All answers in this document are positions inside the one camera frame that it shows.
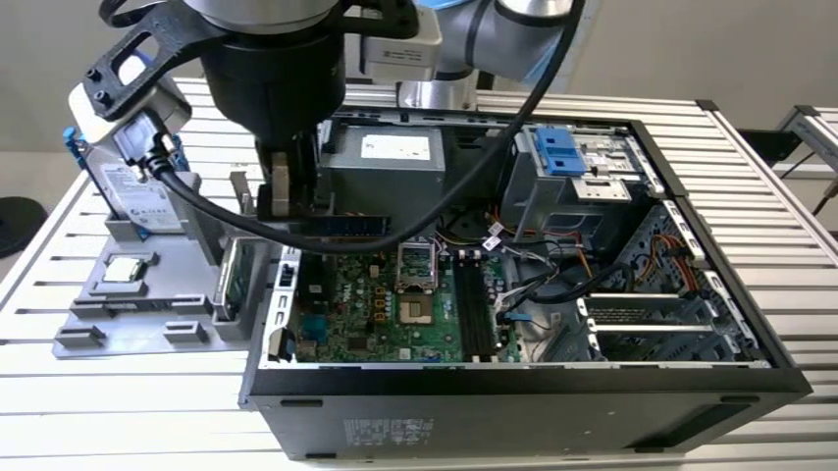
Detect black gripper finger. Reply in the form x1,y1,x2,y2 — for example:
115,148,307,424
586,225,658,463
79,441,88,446
292,134,332,220
254,141,295,223

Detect RAM slot white latches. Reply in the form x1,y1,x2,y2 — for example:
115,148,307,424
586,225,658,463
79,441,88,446
475,251,498,363
462,251,483,363

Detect grey power supply unit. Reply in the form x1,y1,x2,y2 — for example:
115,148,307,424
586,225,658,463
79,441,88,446
316,126,448,246

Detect green graphics card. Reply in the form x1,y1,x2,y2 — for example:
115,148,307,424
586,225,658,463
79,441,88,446
215,169,274,324

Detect hard disk blue carrier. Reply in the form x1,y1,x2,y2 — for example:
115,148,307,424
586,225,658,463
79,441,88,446
61,126,191,241

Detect metal socket cover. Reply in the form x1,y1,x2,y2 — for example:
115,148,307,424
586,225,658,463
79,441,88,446
395,238,439,291

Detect grey parts rack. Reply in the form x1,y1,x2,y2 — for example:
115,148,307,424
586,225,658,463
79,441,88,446
49,170,282,360

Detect silver CPU chip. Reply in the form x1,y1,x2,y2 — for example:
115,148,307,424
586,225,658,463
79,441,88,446
104,255,147,284

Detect CPU socket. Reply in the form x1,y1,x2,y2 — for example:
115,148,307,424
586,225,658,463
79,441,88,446
398,292,439,328

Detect green motherboard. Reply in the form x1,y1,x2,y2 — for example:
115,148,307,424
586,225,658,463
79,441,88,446
295,239,528,365

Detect metal drive cage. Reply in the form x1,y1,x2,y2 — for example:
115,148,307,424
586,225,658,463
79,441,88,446
502,125,661,244

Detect black round stand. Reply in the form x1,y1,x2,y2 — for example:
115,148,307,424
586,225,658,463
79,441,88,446
0,195,48,259

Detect blue drive latch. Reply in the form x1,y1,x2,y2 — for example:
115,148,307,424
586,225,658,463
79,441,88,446
532,126,586,177

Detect black PC case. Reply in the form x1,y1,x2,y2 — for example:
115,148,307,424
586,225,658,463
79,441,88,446
236,101,814,462

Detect metal disk bay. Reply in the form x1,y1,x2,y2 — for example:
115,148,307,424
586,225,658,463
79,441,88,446
575,291,751,363

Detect aluminium side table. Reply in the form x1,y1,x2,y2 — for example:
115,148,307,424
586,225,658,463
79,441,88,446
771,104,838,174

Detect thick black cable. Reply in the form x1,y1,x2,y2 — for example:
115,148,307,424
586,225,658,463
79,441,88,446
133,0,589,255

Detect black camera bracket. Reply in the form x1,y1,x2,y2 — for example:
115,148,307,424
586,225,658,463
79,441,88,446
87,0,228,124

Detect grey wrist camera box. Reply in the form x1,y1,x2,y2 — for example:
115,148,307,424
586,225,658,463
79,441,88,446
67,78,195,166
362,22,446,82

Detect white tagged wire bundle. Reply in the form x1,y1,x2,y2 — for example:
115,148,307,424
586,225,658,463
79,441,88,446
435,215,564,269

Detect orange red wires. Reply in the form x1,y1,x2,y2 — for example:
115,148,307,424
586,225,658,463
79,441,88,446
573,242,597,279

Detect black cable loop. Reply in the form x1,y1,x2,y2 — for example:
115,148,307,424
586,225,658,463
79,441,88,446
523,262,634,304

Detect perforated aluminium rail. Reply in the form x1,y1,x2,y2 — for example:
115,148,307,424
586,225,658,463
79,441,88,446
567,0,602,95

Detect orange power wire bundle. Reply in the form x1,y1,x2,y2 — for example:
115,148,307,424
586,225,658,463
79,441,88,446
634,234,699,301

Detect black table bracket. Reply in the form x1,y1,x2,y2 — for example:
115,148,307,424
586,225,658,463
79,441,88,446
737,127,802,162

